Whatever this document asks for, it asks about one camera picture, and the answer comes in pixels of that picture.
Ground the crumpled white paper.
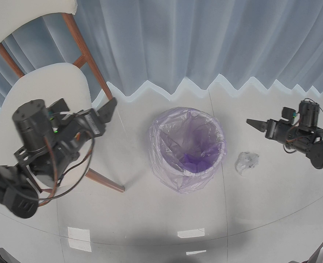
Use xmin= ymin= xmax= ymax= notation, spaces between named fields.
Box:
xmin=234 ymin=152 xmax=260 ymax=176

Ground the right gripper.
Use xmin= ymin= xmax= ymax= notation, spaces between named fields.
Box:
xmin=265 ymin=119 xmax=302 ymax=148

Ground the white trash bin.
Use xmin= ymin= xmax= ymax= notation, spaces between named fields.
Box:
xmin=157 ymin=114 xmax=228 ymax=180

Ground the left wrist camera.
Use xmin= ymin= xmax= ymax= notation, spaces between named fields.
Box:
xmin=48 ymin=99 xmax=70 ymax=120

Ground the pale blue curtain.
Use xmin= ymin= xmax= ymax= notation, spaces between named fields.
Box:
xmin=0 ymin=0 xmax=323 ymax=103

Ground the black cable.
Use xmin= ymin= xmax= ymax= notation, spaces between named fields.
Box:
xmin=37 ymin=134 xmax=96 ymax=206

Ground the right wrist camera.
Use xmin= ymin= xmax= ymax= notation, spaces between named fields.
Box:
xmin=281 ymin=107 xmax=297 ymax=125

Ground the purple plastic bag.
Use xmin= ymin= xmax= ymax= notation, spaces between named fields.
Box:
xmin=146 ymin=107 xmax=229 ymax=195

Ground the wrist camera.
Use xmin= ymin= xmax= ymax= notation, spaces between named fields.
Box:
xmin=281 ymin=107 xmax=297 ymax=125
xmin=48 ymin=99 xmax=70 ymax=120

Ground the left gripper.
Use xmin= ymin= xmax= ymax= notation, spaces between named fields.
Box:
xmin=60 ymin=108 xmax=108 ymax=147

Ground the white cushioned wooden chair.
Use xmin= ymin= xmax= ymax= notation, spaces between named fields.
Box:
xmin=0 ymin=0 xmax=126 ymax=194

